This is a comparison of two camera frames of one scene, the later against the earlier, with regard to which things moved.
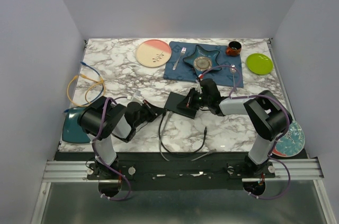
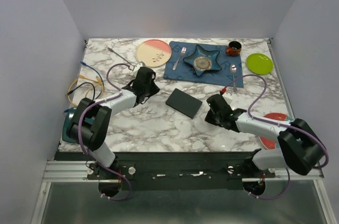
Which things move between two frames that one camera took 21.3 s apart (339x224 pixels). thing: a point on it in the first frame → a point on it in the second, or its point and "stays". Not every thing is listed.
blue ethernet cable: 65,110 stays
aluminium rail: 77,170 stays
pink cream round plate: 153,53 stays
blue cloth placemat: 229,74 stays
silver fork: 183,50 stays
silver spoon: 233,70 stays
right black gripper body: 204,101 → 213,118
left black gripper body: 142,118 → 151,89
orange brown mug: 233,48 stays
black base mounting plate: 155,171 stays
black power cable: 205,132 → 71,91
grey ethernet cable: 160,147 → 118,55
